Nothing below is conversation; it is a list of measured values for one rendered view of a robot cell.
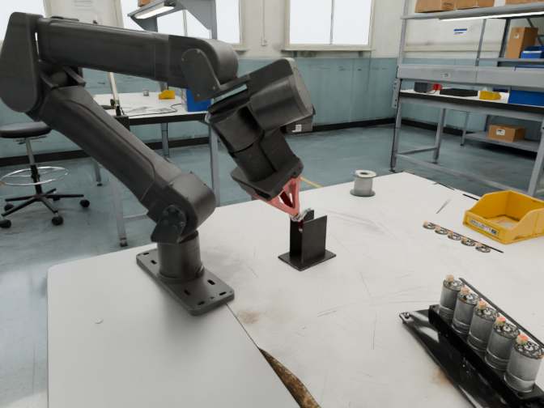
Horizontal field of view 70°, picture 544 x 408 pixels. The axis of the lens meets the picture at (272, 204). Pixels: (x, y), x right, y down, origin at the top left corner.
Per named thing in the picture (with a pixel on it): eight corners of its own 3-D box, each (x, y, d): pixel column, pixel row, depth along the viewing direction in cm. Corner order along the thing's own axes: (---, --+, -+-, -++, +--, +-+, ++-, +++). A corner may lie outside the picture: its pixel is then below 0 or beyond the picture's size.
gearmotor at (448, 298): (444, 325, 48) (451, 291, 46) (432, 313, 50) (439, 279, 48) (461, 323, 48) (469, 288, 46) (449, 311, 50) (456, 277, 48)
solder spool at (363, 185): (354, 187, 100) (356, 167, 98) (378, 191, 97) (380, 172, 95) (346, 194, 95) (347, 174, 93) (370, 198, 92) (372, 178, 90)
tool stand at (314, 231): (289, 272, 69) (260, 235, 62) (323, 231, 71) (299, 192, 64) (312, 286, 65) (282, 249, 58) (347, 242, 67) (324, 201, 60)
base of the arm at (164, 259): (168, 206, 66) (128, 216, 62) (235, 248, 52) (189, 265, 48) (172, 247, 69) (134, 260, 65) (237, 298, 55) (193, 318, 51)
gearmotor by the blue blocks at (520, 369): (516, 400, 37) (528, 359, 36) (496, 380, 40) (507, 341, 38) (537, 396, 38) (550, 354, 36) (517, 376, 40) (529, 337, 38)
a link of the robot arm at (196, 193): (223, 199, 57) (50, 51, 56) (206, 216, 51) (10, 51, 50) (201, 226, 60) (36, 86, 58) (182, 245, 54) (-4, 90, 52)
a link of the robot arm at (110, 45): (244, 40, 50) (40, 13, 55) (217, 38, 41) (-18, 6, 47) (235, 134, 54) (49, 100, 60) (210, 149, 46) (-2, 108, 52)
